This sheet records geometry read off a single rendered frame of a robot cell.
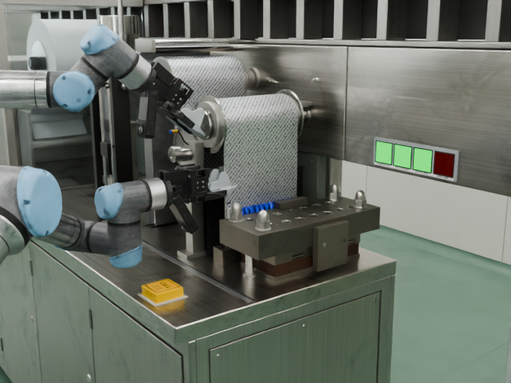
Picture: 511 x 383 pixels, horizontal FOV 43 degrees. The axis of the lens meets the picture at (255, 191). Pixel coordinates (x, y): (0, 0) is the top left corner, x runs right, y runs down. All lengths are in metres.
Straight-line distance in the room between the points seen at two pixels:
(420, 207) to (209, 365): 3.40
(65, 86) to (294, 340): 0.76
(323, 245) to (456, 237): 3.01
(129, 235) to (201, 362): 0.32
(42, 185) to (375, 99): 0.86
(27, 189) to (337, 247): 0.80
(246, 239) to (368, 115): 0.45
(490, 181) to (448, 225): 3.10
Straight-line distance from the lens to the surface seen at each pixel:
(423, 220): 4.68
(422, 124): 1.56
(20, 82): 1.37
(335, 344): 1.66
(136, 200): 1.47
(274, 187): 1.72
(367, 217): 1.70
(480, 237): 4.42
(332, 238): 1.59
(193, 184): 1.53
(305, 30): 1.85
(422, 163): 1.56
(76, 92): 1.33
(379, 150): 1.64
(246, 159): 1.65
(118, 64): 1.48
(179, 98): 1.56
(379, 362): 1.81
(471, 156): 1.49
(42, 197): 1.14
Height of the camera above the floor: 1.48
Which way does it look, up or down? 14 degrees down
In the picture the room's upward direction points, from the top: straight up
